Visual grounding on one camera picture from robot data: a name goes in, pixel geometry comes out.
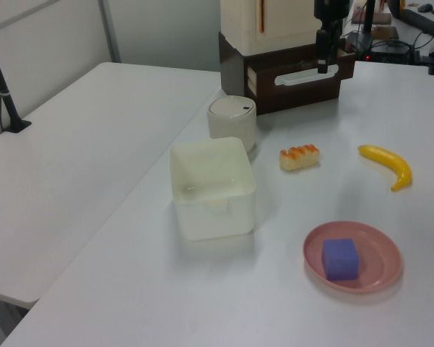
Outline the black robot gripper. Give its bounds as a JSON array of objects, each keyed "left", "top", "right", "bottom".
[{"left": 313, "top": 0, "right": 350, "bottom": 74}]

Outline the dark brown drawer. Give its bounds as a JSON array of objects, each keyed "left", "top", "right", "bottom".
[{"left": 246, "top": 48, "right": 357, "bottom": 111}]

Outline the dark brown drawer cabinet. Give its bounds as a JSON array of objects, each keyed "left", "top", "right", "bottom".
[{"left": 218, "top": 30, "right": 357, "bottom": 116}]

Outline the black upright stand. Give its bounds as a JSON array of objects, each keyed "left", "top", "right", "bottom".
[{"left": 359, "top": 0, "right": 377, "bottom": 35}]

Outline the black electronics box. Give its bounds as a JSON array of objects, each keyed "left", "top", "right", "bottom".
[{"left": 344, "top": 30, "right": 413, "bottom": 63}]

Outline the cream toy fridge cabinet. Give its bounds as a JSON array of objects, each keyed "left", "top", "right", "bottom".
[{"left": 220, "top": 0, "right": 324, "bottom": 56}]

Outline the black curved keyboard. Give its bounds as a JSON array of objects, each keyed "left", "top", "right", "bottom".
[{"left": 399, "top": 7, "right": 434, "bottom": 37}]

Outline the toy bread with orange topping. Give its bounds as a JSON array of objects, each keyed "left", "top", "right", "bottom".
[{"left": 278, "top": 143, "right": 321, "bottom": 172}]

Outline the round cream trash can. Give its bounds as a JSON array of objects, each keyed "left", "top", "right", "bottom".
[{"left": 207, "top": 95, "right": 258, "bottom": 153}]

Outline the yellow toy banana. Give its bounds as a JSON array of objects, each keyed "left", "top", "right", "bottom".
[{"left": 357, "top": 144, "right": 413, "bottom": 192}]

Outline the white square plastic box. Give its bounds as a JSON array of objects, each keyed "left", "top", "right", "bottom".
[{"left": 169, "top": 136, "right": 258, "bottom": 242}]

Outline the pink plastic plate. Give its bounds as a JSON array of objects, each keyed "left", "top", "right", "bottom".
[{"left": 303, "top": 220, "right": 404, "bottom": 294}]

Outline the purple cube block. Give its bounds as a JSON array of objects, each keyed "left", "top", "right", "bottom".
[{"left": 321, "top": 238, "right": 360, "bottom": 281}]

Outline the white drawer handle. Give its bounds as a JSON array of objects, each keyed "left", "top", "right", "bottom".
[{"left": 274, "top": 64, "right": 341, "bottom": 87}]

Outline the black camera stand pole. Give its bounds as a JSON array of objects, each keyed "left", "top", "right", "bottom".
[{"left": 0, "top": 26, "right": 32, "bottom": 134}]

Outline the black thin cable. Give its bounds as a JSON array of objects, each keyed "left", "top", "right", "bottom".
[{"left": 0, "top": 94, "right": 8, "bottom": 133}]

